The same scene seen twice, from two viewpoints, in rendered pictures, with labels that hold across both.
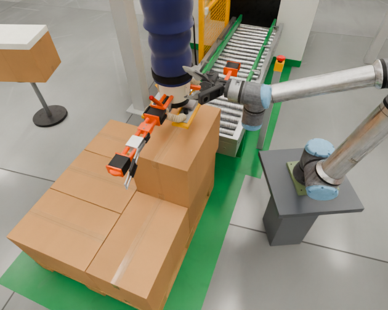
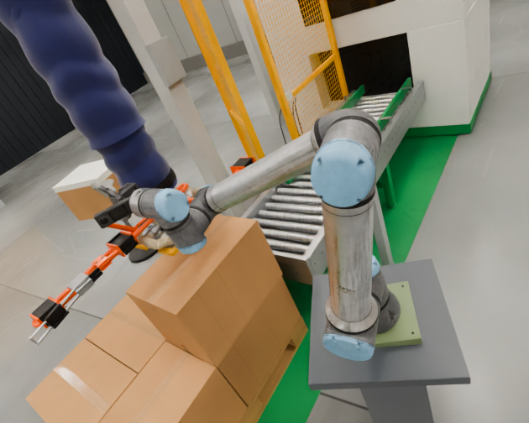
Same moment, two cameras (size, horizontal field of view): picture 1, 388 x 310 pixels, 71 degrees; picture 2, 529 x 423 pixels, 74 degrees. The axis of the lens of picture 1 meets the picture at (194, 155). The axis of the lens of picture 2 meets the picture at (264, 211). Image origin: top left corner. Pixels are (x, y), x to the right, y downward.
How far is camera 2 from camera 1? 0.93 m
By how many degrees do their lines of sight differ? 25
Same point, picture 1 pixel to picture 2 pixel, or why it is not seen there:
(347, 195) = (441, 349)
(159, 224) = (174, 391)
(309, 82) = (244, 173)
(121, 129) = not seen: hidden behind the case
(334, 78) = (268, 161)
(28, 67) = (105, 201)
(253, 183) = not seen: hidden behind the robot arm
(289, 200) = (332, 357)
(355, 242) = not seen: outside the picture
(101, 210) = (120, 367)
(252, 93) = (148, 205)
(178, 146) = (183, 279)
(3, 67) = (86, 205)
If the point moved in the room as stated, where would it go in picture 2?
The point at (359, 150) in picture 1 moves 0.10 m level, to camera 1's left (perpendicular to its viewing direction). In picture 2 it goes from (337, 270) to (298, 274)
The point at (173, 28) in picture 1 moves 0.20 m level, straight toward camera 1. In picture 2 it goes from (105, 140) to (74, 168)
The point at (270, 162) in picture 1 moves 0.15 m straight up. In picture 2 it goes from (324, 292) to (314, 268)
